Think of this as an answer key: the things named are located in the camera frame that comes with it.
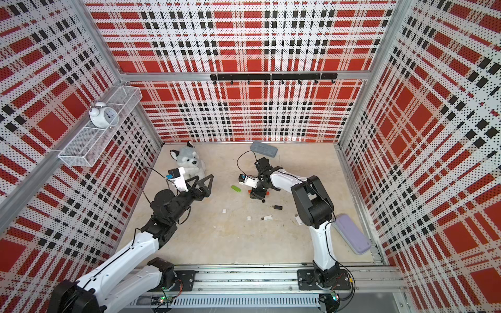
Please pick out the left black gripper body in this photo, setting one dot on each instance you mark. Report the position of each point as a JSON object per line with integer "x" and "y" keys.
{"x": 192, "y": 195}

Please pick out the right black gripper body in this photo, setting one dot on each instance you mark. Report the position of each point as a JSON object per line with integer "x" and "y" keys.
{"x": 261, "y": 189}

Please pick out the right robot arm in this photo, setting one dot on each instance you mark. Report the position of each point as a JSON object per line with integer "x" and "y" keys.
{"x": 314, "y": 208}

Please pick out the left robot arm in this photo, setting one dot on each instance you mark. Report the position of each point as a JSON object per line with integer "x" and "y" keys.
{"x": 111, "y": 286}

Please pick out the small white usb drive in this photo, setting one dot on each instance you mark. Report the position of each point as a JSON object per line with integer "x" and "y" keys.
{"x": 298, "y": 220}

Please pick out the grey rectangular box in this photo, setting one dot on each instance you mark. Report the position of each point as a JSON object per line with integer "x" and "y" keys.
{"x": 264, "y": 149}

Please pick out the husky plush toy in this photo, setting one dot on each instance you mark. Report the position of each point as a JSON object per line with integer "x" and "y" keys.
{"x": 188, "y": 159}

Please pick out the lavender tray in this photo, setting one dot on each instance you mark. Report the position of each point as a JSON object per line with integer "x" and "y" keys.
{"x": 352, "y": 235}

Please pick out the white alarm clock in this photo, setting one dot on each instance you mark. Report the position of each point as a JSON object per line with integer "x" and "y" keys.
{"x": 103, "y": 116}

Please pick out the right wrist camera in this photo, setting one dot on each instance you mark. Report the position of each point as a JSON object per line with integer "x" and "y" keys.
{"x": 249, "y": 181}

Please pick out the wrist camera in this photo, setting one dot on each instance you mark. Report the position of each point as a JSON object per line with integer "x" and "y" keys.
{"x": 249, "y": 181}
{"x": 177, "y": 176}

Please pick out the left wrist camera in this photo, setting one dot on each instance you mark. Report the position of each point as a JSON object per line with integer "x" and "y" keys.
{"x": 177, "y": 176}

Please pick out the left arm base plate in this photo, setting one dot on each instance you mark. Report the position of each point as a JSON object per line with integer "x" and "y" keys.
{"x": 178, "y": 281}

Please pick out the black hook rail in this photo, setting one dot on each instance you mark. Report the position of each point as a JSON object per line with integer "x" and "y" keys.
{"x": 273, "y": 77}

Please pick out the white wire basket shelf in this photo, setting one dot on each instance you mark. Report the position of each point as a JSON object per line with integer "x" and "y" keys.
{"x": 88, "y": 144}

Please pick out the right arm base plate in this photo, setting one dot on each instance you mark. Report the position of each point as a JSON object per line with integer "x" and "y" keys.
{"x": 313, "y": 279}

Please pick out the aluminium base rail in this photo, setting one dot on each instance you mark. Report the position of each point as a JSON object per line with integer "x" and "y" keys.
{"x": 291, "y": 278}

